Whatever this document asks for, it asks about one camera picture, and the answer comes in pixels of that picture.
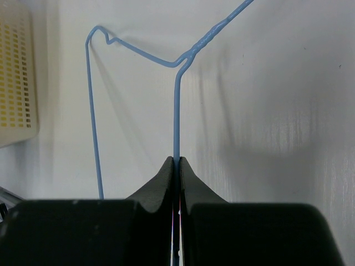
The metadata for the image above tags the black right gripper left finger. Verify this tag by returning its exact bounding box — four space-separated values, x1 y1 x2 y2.
1 157 174 265

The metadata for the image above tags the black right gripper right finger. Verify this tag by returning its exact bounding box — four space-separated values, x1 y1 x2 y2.
180 157 343 265

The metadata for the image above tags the blue hanger of pink trousers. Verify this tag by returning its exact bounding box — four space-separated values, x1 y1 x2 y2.
84 0 255 200

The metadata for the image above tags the white plastic basket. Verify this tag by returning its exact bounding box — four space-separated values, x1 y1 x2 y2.
1 1 38 147

